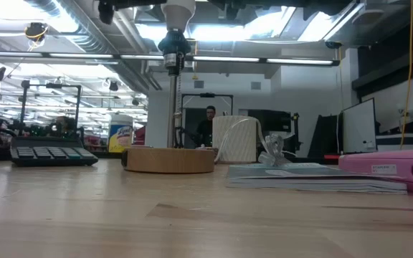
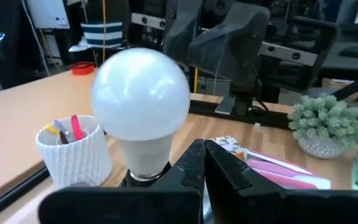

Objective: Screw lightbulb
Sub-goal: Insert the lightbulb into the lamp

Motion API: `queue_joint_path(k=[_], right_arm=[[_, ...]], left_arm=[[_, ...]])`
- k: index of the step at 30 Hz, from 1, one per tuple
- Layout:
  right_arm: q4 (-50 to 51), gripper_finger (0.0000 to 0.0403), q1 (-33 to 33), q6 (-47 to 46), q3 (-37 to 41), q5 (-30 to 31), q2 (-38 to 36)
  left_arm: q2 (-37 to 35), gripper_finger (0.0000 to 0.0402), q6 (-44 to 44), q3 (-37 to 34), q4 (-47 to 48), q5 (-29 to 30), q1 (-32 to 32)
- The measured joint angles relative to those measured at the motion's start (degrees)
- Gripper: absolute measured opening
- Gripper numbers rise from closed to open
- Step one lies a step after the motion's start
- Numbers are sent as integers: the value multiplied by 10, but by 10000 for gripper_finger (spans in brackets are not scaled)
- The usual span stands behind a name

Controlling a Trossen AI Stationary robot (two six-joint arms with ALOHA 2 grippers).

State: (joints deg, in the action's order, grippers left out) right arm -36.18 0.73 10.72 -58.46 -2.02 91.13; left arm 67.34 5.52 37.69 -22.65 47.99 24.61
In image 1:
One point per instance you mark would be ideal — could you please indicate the white board panel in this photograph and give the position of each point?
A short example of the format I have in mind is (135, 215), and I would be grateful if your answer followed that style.
(359, 125)

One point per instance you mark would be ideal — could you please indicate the red box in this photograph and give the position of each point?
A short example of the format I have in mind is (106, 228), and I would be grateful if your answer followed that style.
(332, 157)

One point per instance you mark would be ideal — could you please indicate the pink stapler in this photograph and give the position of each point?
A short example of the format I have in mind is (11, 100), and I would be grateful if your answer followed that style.
(389, 168)

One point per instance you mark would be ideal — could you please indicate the person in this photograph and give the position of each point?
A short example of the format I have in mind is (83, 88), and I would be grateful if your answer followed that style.
(63, 125)
(206, 129)

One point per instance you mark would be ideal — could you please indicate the black gantry frame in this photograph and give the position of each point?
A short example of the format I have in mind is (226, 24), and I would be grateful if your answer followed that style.
(207, 95)

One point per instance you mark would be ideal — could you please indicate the Yellowstone booklet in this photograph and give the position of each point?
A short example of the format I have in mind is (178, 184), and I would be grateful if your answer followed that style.
(299, 179)

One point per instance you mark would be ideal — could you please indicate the yellow disinfecting wipes canister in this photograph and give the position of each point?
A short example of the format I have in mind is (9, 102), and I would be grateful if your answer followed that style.
(120, 132)

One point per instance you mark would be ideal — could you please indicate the long ceiling light fixture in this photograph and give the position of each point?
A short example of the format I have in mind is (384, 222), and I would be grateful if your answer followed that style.
(299, 61)

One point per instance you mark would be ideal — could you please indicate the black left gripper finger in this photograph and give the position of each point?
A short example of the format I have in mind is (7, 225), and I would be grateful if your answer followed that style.
(106, 12)
(135, 3)

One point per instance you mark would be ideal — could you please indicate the black background robot station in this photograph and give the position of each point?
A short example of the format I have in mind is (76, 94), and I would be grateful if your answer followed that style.
(23, 107)

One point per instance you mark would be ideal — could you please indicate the black calculator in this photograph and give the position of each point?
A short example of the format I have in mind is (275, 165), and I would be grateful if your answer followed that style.
(52, 152)

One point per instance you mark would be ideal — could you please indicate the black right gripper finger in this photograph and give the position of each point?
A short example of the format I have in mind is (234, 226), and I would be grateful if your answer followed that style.
(231, 9)

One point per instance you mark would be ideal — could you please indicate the black upright panel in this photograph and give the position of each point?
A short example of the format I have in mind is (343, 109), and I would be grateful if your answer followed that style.
(325, 136)

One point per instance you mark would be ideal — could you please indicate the white lightbulb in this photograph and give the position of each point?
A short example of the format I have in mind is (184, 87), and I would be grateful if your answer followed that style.
(178, 14)

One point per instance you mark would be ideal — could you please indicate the black monitor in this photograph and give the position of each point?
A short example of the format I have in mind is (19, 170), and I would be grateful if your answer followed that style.
(271, 122)

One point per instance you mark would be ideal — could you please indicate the lamp stand with wooden base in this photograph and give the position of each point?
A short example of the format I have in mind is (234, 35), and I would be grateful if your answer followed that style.
(170, 161)

